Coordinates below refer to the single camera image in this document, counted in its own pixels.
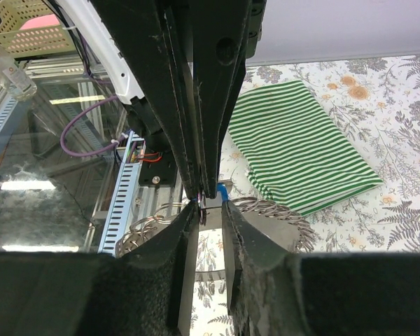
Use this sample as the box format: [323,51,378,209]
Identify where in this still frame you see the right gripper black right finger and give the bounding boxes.
[222,202,420,335]

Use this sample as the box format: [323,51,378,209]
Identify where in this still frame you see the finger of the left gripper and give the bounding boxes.
[92,1,200,199]
[189,1,251,198]

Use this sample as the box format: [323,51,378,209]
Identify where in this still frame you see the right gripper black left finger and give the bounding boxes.
[0,201,199,335]

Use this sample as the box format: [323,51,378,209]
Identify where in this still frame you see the metal ring disc with keyrings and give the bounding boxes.
[115,197,316,275]

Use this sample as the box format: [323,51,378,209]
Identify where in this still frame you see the blue key tag single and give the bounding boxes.
[217,183,229,202]

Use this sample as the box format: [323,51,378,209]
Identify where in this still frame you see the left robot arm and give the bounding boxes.
[60,1,253,198]

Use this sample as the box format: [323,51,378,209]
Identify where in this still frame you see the beige perforated plastic basket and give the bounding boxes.
[0,1,76,59]

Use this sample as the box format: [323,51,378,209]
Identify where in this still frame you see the green striped cloth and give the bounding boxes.
[228,80,382,215]

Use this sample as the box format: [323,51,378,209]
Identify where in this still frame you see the clear plastic bottle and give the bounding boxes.
[0,45,37,101]

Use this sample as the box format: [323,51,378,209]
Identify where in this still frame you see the floral table mat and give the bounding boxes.
[191,55,420,335]

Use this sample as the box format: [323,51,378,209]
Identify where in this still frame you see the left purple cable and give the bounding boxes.
[59,34,122,158]

